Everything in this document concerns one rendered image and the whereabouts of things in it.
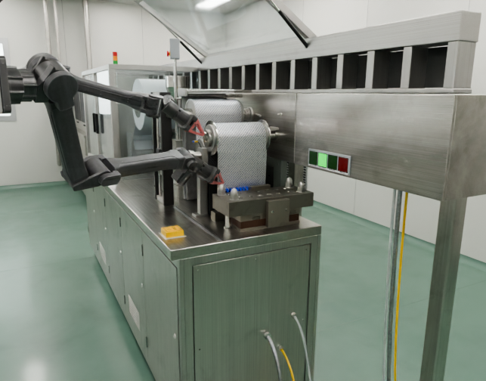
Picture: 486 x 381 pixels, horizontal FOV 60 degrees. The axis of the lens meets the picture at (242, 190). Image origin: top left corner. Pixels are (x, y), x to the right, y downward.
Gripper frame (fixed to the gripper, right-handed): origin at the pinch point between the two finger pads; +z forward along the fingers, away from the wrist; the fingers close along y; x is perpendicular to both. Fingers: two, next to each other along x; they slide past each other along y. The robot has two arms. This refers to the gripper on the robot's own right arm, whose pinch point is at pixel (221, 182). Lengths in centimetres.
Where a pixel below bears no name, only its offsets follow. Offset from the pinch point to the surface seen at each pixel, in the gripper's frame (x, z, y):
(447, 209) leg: 24, 23, 81
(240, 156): 13.6, 0.9, 1.6
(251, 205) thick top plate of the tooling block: -3.8, 2.8, 20.5
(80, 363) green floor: -117, 26, -62
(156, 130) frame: 9, -14, -47
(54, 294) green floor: -116, 39, -154
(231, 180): 3.1, 3.4, 1.2
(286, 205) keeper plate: 3.9, 15.0, 25.3
